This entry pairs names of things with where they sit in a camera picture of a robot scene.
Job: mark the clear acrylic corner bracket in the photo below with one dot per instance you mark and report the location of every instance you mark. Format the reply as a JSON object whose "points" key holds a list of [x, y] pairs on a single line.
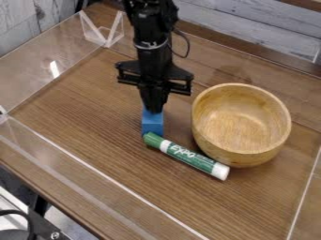
{"points": [[105, 36]]}

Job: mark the black stand with cable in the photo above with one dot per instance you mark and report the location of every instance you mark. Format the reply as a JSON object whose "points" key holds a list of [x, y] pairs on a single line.
{"points": [[23, 210]]}

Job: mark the blue rectangular block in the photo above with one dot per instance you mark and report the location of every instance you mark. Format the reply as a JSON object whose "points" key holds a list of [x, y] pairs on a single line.
{"points": [[153, 122]]}

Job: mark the clear acrylic front wall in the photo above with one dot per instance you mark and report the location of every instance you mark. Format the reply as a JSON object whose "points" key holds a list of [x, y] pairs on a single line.
{"points": [[108, 207]]}

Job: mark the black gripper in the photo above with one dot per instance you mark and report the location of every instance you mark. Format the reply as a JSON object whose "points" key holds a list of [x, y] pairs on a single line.
{"points": [[175, 81]]}

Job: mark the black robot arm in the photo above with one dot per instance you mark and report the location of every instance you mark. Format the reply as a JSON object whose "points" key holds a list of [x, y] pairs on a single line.
{"points": [[153, 18]]}

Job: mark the green Expo marker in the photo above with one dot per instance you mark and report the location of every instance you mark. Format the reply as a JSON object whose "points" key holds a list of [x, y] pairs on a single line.
{"points": [[200, 162]]}

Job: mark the brown wooden bowl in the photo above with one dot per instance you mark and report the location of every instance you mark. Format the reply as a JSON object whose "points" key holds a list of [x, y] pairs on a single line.
{"points": [[241, 124]]}

